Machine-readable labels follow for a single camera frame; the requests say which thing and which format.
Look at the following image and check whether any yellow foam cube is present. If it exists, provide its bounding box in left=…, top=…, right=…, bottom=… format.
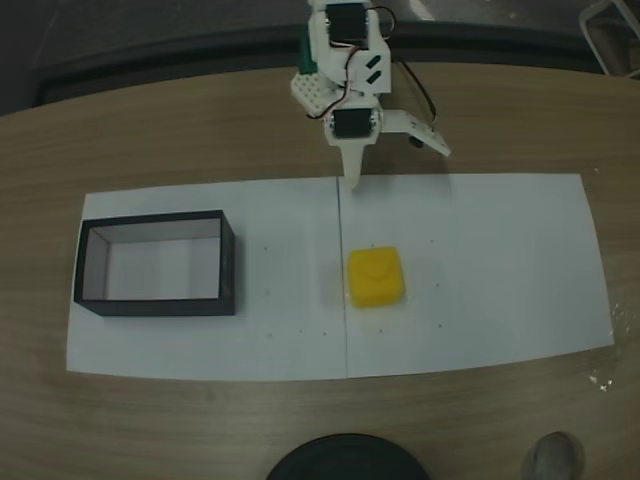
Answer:
left=347, top=244, right=406, bottom=310

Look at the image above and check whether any black rectangular open box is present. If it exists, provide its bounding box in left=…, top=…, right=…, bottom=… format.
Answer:
left=73, top=209, right=237, bottom=318

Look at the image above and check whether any green clamp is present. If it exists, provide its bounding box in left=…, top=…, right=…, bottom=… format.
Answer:
left=298, top=27, right=318, bottom=76

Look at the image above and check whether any white paper sheet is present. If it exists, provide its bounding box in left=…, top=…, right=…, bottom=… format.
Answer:
left=337, top=172, right=617, bottom=380
left=66, top=176, right=348, bottom=381

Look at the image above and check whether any black stand with round base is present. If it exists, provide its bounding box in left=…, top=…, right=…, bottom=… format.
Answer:
left=264, top=432, right=431, bottom=480

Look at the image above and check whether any grey round table grommet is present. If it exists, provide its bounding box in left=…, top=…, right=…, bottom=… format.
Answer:
left=521, top=431, right=587, bottom=480

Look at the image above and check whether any white perforated camera mount plate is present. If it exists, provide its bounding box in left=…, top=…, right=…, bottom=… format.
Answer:
left=381, top=108, right=453, bottom=158

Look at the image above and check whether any black camera cable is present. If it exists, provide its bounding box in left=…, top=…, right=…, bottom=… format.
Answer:
left=372, top=4, right=437, bottom=132

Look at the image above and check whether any white metal chair frame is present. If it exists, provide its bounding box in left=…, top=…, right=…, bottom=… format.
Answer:
left=578, top=0, right=640, bottom=80

